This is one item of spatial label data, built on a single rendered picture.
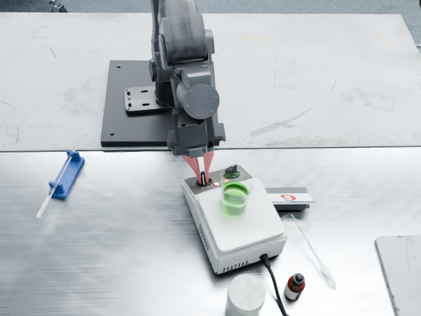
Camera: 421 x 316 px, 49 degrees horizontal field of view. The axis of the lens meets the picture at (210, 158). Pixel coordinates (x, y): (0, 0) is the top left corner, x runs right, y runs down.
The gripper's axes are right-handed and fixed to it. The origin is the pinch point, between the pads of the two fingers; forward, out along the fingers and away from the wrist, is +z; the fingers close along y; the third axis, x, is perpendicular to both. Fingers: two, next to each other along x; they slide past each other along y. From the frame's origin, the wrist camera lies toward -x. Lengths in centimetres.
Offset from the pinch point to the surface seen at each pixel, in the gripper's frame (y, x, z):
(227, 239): 3.0, -13.3, 5.1
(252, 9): 34, 217, -2
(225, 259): 2.3, -14.3, 8.2
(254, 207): 8.2, -7.9, 3.0
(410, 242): 36.3, -6.3, 15.7
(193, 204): -2.1, -4.9, 2.4
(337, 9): 87, 219, 5
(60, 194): -27.7, 2.3, 0.5
